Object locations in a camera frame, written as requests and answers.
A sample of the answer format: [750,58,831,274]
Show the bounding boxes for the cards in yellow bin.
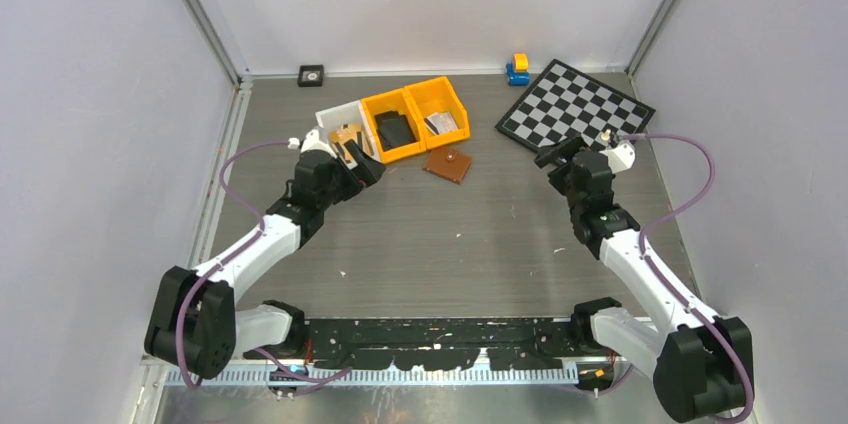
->
[424,111,459,136]

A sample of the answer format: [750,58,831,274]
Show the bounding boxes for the black wallet in bin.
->
[374,111,416,151]

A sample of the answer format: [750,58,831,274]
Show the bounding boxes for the brown leather card holder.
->
[422,147,472,184]

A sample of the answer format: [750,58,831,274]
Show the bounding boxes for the black and white chessboard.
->
[495,59,655,152]

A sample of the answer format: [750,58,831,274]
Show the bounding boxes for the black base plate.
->
[264,317,621,371]

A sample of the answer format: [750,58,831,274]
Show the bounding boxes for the brown items in white bin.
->
[329,123,367,163]

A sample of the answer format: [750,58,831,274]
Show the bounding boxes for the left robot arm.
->
[144,140,386,389]

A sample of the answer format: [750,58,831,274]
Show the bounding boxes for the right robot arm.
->
[535,135,755,423]

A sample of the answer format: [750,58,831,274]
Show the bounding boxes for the blue and yellow toy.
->
[505,53,530,86]

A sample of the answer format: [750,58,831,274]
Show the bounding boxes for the small black square box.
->
[297,64,325,87]

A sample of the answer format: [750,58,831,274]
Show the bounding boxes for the white plastic bin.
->
[315,100,382,168]

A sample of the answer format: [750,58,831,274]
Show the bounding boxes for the yellow bin with cards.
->
[403,76,471,150]

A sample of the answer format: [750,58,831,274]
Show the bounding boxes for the yellow bin with black item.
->
[361,88,426,164]

